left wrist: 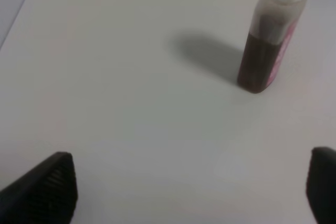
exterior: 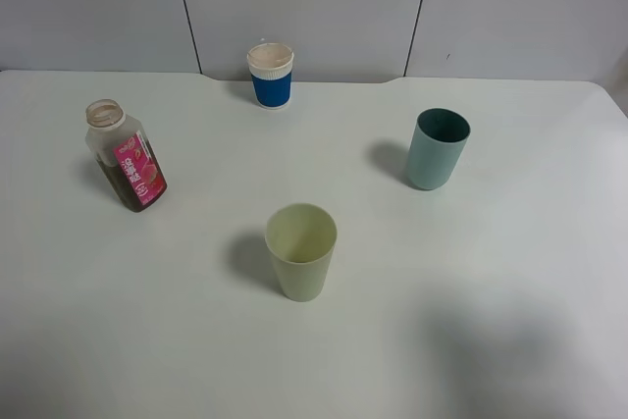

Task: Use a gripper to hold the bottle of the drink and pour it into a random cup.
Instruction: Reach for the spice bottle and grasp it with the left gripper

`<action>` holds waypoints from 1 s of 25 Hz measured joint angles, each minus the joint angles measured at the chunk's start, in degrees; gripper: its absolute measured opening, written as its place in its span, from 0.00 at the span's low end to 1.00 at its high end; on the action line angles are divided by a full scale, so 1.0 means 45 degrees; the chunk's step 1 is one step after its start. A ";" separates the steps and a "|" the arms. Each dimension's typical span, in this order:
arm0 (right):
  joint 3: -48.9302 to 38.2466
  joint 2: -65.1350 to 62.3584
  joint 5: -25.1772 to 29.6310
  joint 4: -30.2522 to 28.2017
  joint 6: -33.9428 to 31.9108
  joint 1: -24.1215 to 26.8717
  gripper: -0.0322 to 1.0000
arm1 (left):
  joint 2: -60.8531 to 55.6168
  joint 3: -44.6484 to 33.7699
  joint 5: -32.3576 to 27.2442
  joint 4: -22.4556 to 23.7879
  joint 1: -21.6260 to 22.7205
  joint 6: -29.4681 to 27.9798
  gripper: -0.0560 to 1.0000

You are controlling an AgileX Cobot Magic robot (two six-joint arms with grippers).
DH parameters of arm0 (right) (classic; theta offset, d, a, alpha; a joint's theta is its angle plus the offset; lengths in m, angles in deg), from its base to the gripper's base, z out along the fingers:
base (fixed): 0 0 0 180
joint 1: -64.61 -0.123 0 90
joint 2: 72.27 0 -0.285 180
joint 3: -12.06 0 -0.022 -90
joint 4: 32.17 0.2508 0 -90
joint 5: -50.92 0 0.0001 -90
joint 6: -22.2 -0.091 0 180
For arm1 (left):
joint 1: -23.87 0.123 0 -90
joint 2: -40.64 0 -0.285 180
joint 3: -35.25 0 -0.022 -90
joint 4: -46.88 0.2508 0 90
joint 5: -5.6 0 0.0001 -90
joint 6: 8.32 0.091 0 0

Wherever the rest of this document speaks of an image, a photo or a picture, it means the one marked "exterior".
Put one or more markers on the blue sleeved paper cup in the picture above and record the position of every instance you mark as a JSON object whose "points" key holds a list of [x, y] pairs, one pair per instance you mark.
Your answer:
{"points": [[270, 66]]}

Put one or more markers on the teal plastic cup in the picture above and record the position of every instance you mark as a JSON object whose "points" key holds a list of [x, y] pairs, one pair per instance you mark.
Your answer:
{"points": [[437, 143]]}

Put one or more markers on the clear bottle with pink label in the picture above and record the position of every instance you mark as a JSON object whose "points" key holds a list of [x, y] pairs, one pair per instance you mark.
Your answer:
{"points": [[124, 154]]}

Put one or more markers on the pale green plastic cup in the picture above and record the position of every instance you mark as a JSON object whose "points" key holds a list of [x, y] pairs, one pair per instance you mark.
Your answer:
{"points": [[301, 239]]}

